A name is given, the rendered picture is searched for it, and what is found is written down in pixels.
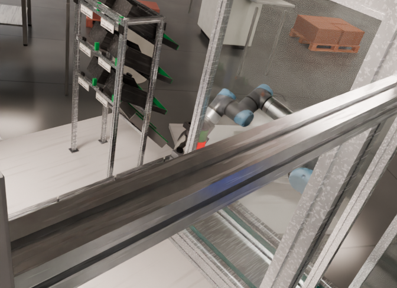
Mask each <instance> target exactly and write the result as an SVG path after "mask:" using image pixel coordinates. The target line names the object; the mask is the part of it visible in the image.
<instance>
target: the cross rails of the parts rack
mask: <svg viewBox="0 0 397 288"><path fill-rule="evenodd" d="M79 2H80V3H81V4H83V5H84V6H86V7H87V8H89V9H90V10H92V11H93V12H95V13H96V14H97V15H99V16H101V17H102V18H104V19H105V20H107V21H108V22H110V23H111V24H113V25H114V26H116V27H117V28H118V27H119V25H118V24H119V23H118V22H117V21H115V20H114V19H112V18H111V17H109V16H108V17H107V16H106V15H104V14H105V13H103V12H102V11H97V10H96V8H95V7H94V6H93V5H91V4H89V3H86V2H85V1H84V0H79ZM128 28H129V29H130V30H132V31H133V32H135V33H137V34H138V35H140V36H141V37H142V38H144V39H146V40H147V41H149V42H150V43H152V44H153V45H154V44H155V40H154V39H153V38H151V37H149V36H147V35H144V34H143V33H140V32H139V31H137V30H135V29H133V28H131V27H129V26H128ZM77 39H78V40H79V41H80V42H81V43H82V44H84V45H85V46H86V47H87V48H89V49H90V50H91V51H92V52H94V53H95V54H97V55H98V56H99V57H100V58H102V59H103V60H104V61H105V62H107V63H108V64H110V65H111V66H112V67H113V68H115V69H116V66H115V62H114V61H113V60H111V59H110V58H109V57H107V56H103V55H102V52H101V51H99V50H96V51H95V47H94V46H93V45H91V44H90V43H89V42H87V41H83V40H82V37H81V36H77ZM135 71H136V72H138V73H139V74H140V75H142V76H143V77H144V78H146V79H147V80H149V77H150V76H149V75H146V74H145V73H142V72H139V71H137V70H135ZM76 74H77V75H78V76H80V77H81V78H82V79H83V80H84V81H85V82H86V83H87V84H89V85H90V86H91V87H92V88H93V89H94V90H95V91H97V92H98V93H99V94H100V95H102V96H103V97H104V98H105V99H106V100H107V101H108V102H109V103H111V104H112V105H113V102H112V98H111V97H110V96H108V95H107V94H106V93H105V92H101V91H100V90H99V87H98V86H97V85H96V86H93V85H92V81H91V80H90V79H88V78H87V77H86V76H82V75H81V72H80V71H79V70H77V71H76ZM136 107H138V108H139V109H140V110H141V111H142V112H143V113H145V108H142V107H140V106H136Z"/></svg>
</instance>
